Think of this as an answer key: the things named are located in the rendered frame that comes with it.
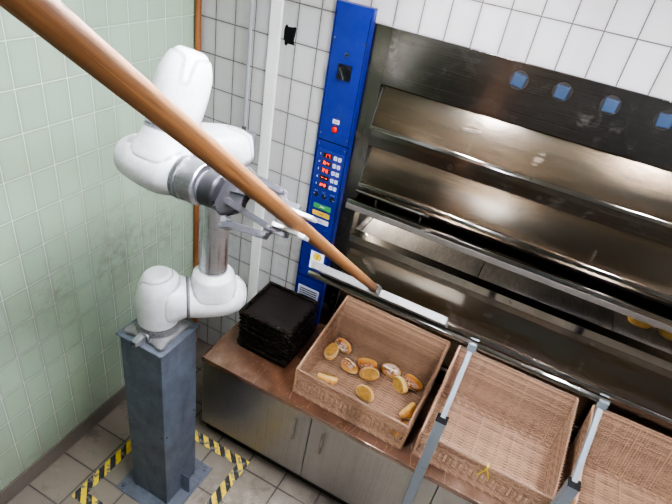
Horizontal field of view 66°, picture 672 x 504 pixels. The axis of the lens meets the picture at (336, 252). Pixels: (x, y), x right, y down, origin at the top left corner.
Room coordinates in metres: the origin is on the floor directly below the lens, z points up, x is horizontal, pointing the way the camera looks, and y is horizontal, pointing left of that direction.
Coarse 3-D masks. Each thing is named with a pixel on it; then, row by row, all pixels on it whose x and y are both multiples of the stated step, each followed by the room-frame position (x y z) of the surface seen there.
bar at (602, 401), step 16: (352, 288) 1.69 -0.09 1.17; (384, 304) 1.63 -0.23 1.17; (416, 320) 1.58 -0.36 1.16; (448, 336) 1.53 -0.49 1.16; (464, 336) 1.52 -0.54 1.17; (496, 352) 1.47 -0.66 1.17; (464, 368) 1.44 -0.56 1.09; (528, 368) 1.42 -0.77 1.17; (560, 384) 1.38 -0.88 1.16; (576, 384) 1.38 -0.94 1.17; (448, 400) 1.36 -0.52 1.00; (608, 400) 1.33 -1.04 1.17; (432, 432) 1.29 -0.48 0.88; (592, 432) 1.26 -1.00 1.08; (432, 448) 1.28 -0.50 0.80; (576, 464) 1.19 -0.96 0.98; (416, 480) 1.29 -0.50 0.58; (576, 480) 1.15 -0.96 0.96; (560, 496) 1.12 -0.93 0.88
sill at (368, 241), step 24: (360, 240) 2.07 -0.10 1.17; (408, 264) 1.98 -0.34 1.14; (432, 264) 1.97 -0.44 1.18; (480, 288) 1.87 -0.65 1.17; (504, 288) 1.89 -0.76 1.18; (528, 312) 1.79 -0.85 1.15; (552, 312) 1.78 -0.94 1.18; (600, 336) 1.69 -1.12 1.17; (624, 336) 1.71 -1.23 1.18; (648, 360) 1.62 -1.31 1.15
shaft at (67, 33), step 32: (0, 0) 0.35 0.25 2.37; (32, 0) 0.37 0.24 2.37; (64, 32) 0.39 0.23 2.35; (96, 64) 0.42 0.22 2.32; (128, 64) 0.45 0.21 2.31; (128, 96) 0.45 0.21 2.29; (160, 96) 0.48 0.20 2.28; (160, 128) 0.50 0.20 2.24; (192, 128) 0.53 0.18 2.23; (224, 160) 0.58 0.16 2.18; (256, 192) 0.66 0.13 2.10; (288, 224) 0.78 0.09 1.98
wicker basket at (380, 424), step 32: (352, 320) 1.99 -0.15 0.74; (320, 352) 1.83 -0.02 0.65; (352, 352) 1.93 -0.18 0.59; (384, 352) 1.90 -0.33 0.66; (416, 352) 1.86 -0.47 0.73; (320, 384) 1.57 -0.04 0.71; (352, 384) 1.72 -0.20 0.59; (384, 384) 1.76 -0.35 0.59; (352, 416) 1.50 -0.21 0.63; (384, 416) 1.46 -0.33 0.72; (416, 416) 1.55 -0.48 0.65
